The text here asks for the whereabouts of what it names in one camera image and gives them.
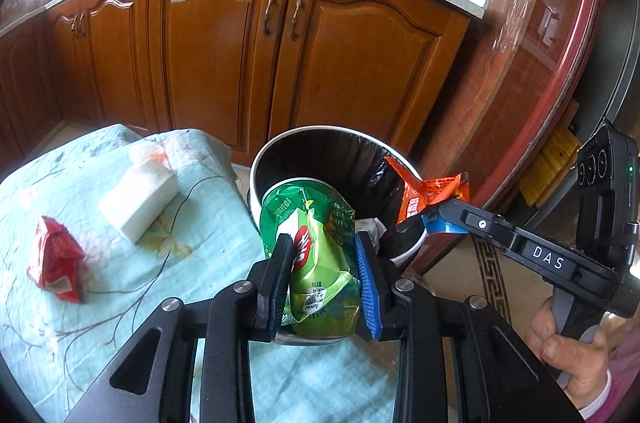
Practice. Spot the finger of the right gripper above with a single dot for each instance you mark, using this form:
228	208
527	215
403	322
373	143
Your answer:
557	264
435	224

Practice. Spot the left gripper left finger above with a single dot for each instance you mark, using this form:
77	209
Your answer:
150	378

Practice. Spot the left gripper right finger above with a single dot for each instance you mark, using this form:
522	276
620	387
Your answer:
498	378

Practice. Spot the red orange snack bag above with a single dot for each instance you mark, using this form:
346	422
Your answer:
418	194

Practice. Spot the green paper cup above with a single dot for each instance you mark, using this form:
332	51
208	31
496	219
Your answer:
323	299

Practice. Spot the red milk carton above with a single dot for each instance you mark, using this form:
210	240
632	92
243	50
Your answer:
54	263

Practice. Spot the white styrofoam block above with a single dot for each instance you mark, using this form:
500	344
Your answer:
139	197

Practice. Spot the white rimmed trash bin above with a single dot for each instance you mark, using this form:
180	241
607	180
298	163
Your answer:
351	162

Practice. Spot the person right hand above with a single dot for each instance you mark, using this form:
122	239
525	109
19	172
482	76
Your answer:
586	364

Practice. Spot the straw broom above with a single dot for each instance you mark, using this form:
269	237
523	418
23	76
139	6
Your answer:
553	161

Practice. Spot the teal floral tablecloth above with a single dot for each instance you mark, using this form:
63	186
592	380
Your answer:
202	241

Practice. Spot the lower wooden cabinets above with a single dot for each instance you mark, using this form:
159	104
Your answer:
243	71

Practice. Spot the wooden door frame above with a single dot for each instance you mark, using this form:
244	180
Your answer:
513	77

